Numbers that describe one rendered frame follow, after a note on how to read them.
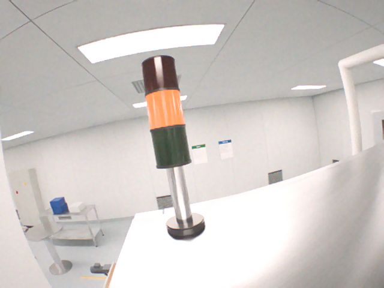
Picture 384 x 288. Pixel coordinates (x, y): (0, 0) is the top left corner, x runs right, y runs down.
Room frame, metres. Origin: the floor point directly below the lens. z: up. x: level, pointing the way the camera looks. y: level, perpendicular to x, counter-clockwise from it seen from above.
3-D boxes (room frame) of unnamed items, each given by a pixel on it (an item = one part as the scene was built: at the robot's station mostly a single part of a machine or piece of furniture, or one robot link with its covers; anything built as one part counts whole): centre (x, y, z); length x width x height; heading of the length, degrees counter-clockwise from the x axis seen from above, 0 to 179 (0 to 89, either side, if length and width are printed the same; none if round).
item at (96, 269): (1.66, 1.27, 0.90); 0.28 x 0.12 x 0.14; 97
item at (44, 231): (2.61, 3.12, 0.47); 0.94 x 0.94 x 0.93
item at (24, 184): (4.63, 5.95, 1.03); 1.20 x 0.43 x 2.05; 97
